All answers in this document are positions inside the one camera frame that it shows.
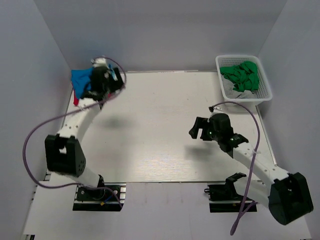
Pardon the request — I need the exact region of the blue t-shirt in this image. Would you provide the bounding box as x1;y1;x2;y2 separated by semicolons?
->
71;67;102;101

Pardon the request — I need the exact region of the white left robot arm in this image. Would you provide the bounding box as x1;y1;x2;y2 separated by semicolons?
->
44;66;126;190

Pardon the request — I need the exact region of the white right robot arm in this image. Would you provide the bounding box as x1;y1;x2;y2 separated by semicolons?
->
189;113;314;225

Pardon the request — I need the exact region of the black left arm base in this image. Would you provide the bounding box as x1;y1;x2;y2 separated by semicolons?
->
72;183;126;212

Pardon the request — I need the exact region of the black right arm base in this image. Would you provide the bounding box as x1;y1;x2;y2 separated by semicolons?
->
204;183;243;213

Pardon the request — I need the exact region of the folded red t-shirt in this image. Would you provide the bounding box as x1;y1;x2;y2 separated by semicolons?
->
72;89;79;107

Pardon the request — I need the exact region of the grey t-shirt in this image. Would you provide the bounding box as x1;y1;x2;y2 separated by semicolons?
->
222;77;256;99

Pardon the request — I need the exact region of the white plastic basket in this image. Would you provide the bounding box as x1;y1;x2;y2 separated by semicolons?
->
215;55;273;106

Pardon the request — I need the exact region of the green t-shirt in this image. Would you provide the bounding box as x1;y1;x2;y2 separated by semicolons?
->
219;61;260;93

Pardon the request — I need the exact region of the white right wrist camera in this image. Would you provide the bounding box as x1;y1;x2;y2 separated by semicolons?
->
208;106;224;116

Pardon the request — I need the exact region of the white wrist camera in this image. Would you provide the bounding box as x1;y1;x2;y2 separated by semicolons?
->
91;56;111;70
208;106;224;116

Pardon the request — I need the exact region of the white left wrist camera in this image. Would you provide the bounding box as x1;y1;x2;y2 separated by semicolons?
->
91;56;111;70

